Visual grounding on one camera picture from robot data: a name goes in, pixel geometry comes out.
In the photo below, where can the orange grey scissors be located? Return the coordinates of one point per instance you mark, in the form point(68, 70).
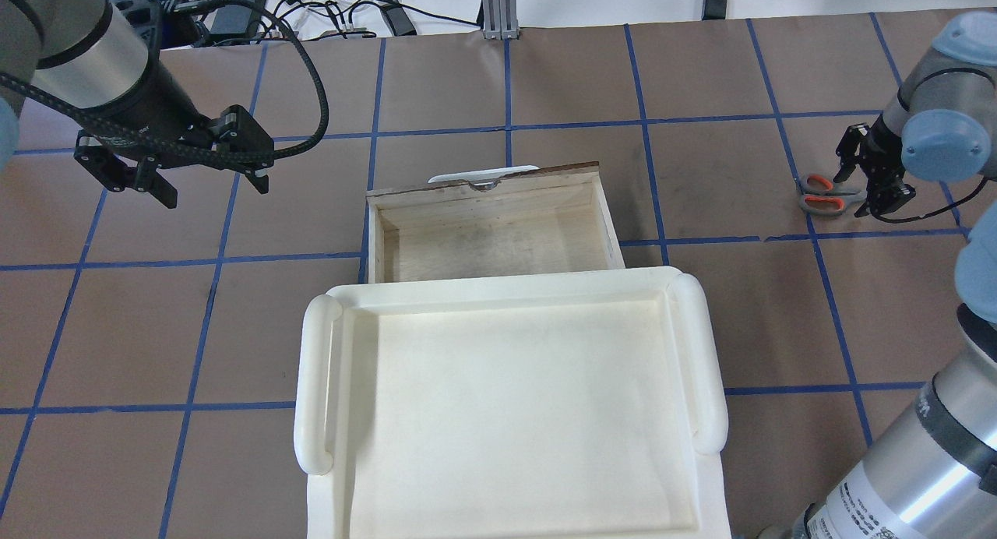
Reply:
point(823, 197)

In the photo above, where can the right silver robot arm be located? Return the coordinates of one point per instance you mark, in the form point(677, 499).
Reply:
point(931, 473)

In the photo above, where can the white plastic tray box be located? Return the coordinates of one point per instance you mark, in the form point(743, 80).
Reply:
point(571, 405)

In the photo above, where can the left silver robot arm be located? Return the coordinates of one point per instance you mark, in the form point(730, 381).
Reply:
point(102, 59)

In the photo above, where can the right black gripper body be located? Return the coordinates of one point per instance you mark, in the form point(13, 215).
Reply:
point(882, 144)

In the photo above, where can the black power adapter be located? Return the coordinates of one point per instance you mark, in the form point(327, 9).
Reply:
point(234, 22)

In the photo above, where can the wooden drawer white handle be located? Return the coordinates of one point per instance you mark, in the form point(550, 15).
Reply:
point(501, 222)

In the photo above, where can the aluminium frame post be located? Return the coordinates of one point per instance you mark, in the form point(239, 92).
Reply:
point(500, 21)

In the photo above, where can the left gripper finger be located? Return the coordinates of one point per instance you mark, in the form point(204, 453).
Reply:
point(159, 188)
point(258, 177)

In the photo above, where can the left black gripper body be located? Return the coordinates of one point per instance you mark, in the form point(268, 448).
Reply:
point(149, 112)

